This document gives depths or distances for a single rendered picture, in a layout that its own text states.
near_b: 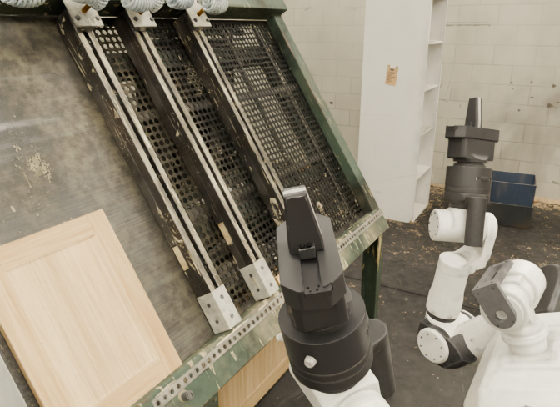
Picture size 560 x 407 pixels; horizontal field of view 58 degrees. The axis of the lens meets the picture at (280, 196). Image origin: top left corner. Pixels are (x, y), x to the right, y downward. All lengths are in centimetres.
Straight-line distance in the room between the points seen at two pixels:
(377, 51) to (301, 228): 443
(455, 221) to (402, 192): 391
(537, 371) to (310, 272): 42
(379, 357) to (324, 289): 18
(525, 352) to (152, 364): 96
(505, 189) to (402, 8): 189
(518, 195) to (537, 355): 438
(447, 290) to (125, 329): 81
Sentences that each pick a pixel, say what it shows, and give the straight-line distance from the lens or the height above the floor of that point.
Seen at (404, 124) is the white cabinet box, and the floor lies 94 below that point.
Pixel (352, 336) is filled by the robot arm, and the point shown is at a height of 151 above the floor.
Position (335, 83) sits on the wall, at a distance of 655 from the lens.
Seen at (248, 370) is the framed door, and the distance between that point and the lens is 220.
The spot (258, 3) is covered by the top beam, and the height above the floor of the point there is 188.
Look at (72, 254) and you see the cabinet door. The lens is 141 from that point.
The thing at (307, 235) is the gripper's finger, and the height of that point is 160.
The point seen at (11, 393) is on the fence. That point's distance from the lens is 126.
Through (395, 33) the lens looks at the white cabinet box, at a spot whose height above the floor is 173.
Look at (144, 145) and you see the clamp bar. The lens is 161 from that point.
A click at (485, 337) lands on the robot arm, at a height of 120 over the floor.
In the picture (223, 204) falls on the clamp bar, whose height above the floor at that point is 121.
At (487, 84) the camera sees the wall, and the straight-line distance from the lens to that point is 605.
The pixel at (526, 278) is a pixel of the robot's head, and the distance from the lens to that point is 81.
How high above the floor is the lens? 178
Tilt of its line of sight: 18 degrees down
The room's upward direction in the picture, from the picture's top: straight up
